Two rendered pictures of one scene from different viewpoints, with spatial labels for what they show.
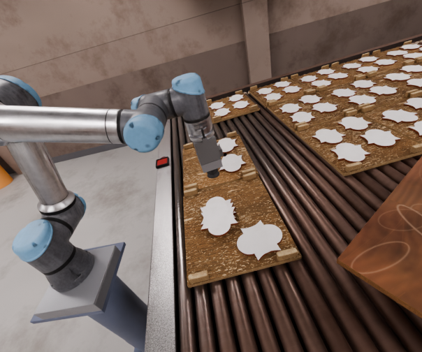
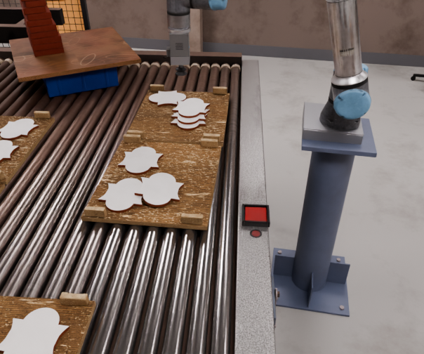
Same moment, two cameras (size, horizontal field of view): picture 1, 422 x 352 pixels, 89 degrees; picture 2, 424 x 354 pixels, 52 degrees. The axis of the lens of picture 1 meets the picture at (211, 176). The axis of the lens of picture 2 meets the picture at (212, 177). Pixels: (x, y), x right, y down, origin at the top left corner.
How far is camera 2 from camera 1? 2.04 m
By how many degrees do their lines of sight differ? 107
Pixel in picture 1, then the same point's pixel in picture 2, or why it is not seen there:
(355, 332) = (150, 75)
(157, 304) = (253, 95)
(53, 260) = not seen: hidden behind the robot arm
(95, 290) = (307, 107)
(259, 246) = (170, 94)
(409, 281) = (123, 51)
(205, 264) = (214, 97)
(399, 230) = (100, 59)
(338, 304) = (148, 80)
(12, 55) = not seen: outside the picture
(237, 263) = (190, 94)
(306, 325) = (170, 79)
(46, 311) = not seen: hidden behind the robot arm
